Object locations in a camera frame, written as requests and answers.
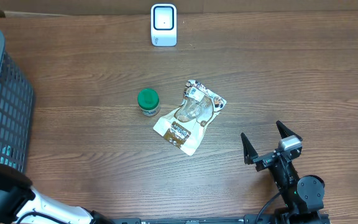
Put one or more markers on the grey plastic mesh basket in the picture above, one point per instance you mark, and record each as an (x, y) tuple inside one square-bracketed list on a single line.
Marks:
[(17, 101)]

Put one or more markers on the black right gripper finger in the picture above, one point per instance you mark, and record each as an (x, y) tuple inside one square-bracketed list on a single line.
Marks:
[(250, 153), (285, 131)]

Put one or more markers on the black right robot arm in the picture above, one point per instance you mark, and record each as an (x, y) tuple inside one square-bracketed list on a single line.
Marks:
[(299, 199)]

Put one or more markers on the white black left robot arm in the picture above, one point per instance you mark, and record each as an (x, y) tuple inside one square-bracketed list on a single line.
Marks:
[(20, 202)]

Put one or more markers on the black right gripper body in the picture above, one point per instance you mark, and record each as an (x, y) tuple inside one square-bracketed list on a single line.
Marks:
[(282, 178)]

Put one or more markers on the green lid seasoning jar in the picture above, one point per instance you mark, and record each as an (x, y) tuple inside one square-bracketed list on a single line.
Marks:
[(148, 102)]

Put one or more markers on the white brown snack pouch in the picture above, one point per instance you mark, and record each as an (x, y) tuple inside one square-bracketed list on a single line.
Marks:
[(185, 126)]

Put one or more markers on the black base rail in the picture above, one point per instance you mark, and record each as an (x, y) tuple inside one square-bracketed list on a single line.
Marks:
[(197, 221)]

